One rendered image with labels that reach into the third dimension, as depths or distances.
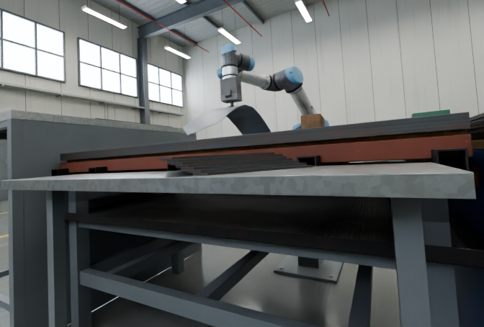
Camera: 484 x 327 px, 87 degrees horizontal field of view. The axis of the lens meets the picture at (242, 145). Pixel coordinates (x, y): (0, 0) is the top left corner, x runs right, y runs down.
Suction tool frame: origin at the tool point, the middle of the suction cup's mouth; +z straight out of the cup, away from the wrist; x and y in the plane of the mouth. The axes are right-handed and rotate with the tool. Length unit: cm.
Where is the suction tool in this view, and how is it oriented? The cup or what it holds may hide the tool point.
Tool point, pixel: (232, 111)
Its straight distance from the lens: 124.4
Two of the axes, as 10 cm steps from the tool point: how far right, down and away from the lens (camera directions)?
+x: 3.8, 0.2, 9.3
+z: 0.6, 10.0, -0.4
